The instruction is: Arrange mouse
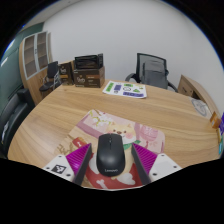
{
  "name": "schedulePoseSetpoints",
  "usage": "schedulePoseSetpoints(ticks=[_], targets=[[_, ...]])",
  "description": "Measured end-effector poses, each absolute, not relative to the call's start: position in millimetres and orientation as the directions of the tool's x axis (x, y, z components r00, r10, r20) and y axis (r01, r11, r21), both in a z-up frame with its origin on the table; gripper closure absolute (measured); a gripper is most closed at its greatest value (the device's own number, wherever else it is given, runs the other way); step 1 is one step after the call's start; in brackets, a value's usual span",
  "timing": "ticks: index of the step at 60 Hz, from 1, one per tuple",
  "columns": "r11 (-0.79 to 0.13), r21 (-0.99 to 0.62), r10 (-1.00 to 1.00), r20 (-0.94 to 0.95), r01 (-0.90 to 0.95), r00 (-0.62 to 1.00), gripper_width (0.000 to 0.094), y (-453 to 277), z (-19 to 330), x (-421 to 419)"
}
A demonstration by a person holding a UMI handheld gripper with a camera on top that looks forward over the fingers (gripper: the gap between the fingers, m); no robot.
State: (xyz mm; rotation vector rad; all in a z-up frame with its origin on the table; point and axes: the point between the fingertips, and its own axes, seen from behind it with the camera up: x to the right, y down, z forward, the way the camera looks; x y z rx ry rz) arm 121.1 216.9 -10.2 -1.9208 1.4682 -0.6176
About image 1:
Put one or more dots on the wooden side desk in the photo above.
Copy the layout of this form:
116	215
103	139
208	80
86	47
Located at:
196	90

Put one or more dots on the black mesh office chair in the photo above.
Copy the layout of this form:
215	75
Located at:
141	58

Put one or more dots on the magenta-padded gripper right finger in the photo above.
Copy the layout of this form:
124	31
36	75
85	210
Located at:
146	159

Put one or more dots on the wooden shelf unit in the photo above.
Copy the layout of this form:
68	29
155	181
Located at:
35	60

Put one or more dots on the large dark brown carton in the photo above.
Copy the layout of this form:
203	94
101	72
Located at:
88	78

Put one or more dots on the black computer mouse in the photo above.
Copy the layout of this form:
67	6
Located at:
110	155

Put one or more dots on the small brown carton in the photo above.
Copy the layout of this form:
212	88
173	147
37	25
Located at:
66	73

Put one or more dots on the white sticker sheet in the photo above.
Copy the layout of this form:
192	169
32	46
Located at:
123	90

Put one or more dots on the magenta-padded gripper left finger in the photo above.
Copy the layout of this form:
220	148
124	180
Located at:
78	158

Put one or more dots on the grey backpack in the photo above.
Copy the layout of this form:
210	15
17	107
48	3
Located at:
155	73

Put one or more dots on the small black chair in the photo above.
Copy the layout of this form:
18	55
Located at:
51	75

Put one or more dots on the cartoon dog print mouse pad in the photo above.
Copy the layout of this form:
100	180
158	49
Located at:
100	121

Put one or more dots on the black box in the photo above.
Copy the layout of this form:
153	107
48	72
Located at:
88	61

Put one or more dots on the black leather armchair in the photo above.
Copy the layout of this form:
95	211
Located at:
13	116

